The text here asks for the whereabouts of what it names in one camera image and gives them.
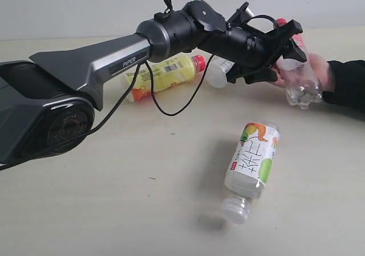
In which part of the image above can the yellow juice bottle red cap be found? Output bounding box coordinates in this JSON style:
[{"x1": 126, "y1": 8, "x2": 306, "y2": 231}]
[{"x1": 126, "y1": 55, "x2": 206, "y2": 103}]

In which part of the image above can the clear cola bottle red label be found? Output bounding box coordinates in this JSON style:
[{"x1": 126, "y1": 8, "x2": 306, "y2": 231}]
[{"x1": 273, "y1": 17, "x2": 324, "y2": 109}]

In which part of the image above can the person's open bare hand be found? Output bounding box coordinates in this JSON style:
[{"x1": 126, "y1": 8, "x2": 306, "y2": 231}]
[{"x1": 270, "y1": 53, "x2": 335, "y2": 92}]

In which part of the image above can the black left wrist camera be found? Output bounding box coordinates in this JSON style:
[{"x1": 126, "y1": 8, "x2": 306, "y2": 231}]
[{"x1": 226, "y1": 2, "x2": 254, "y2": 29}]

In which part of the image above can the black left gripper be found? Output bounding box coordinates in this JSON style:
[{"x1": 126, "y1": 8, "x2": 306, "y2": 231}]
[{"x1": 199, "y1": 19, "x2": 307, "y2": 84}]

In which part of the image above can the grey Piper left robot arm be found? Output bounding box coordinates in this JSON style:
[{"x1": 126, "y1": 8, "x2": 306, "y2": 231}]
[{"x1": 1, "y1": 0, "x2": 306, "y2": 170}]

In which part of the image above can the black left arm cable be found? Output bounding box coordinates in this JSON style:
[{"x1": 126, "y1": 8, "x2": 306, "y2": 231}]
[{"x1": 0, "y1": 0, "x2": 286, "y2": 171}]

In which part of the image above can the clear bottle green white label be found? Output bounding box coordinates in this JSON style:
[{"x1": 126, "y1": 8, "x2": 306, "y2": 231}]
[{"x1": 205, "y1": 57, "x2": 234, "y2": 88}]

